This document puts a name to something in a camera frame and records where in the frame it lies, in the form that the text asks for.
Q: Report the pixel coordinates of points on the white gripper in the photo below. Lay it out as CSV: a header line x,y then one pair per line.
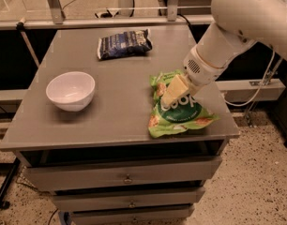
x,y
198,69

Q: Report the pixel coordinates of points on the green rice chip bag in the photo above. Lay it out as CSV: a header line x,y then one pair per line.
x,y
186,114

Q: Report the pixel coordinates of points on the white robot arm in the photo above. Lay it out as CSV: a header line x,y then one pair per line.
x,y
237,25

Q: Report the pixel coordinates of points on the dark blue chip bag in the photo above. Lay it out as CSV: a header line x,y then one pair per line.
x,y
124,44

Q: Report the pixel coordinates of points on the white bowl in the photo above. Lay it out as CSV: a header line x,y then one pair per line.
x,y
71,91

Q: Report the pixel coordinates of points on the grey drawer cabinet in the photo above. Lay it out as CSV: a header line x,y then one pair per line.
x,y
114,126

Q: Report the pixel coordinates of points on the bottom grey drawer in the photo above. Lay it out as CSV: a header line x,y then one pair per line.
x,y
132,215

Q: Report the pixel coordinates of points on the grey drawer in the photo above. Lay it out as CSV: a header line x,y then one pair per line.
x,y
129,199
128,173
132,215

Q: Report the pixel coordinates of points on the middle grey drawer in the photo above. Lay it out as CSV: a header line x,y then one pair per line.
x,y
129,199

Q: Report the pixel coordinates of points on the top grey drawer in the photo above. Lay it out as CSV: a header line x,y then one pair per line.
x,y
128,173

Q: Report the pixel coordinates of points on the black floor stand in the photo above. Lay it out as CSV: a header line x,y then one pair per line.
x,y
8,170

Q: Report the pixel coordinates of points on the metal rail frame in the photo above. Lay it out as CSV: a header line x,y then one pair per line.
x,y
44,13

